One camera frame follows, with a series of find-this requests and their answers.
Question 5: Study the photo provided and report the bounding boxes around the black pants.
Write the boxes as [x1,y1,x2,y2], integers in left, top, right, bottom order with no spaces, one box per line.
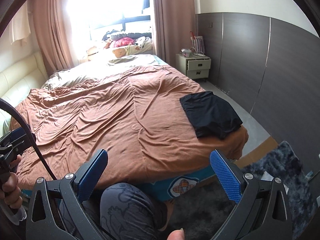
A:
[180,91,242,140]

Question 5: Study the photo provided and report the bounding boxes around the person's patterned grey leg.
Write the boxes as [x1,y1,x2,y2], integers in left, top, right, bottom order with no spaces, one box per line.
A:
[58,182,168,240]

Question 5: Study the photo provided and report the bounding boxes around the teddy bear plush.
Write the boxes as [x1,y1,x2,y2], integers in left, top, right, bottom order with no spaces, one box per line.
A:
[112,48,127,59]

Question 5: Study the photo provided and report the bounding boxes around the cream nightstand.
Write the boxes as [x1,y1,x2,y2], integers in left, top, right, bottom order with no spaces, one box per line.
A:
[176,54,211,80]

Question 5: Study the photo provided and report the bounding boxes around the white power strip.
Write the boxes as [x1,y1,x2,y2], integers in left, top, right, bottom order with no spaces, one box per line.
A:
[193,53,206,57]

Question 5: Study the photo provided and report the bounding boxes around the dark shaggy rug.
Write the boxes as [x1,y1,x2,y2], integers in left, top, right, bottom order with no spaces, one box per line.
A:
[162,142,317,239]

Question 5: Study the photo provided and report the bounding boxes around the orange bed blanket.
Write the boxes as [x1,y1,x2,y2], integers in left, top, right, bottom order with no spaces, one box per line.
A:
[16,66,248,190]

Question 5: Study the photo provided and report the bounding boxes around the striped paper bag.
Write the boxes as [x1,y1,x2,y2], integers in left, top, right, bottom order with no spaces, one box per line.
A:
[190,31,206,55]

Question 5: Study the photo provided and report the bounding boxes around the pink curtain left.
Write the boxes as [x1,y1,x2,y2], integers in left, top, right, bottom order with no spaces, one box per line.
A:
[31,0,74,76]

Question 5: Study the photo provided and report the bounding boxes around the person's right thumb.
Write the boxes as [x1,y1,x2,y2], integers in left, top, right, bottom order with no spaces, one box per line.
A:
[167,228,185,240]

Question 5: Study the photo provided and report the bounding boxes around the black cable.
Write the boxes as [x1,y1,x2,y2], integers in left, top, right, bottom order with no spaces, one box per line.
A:
[0,97,58,181]

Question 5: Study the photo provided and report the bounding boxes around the person's left hand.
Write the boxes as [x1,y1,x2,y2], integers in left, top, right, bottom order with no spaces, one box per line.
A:
[0,154,24,209]

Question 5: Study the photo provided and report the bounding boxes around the cream padded headboard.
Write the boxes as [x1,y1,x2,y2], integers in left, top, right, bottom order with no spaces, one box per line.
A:
[0,51,48,107]

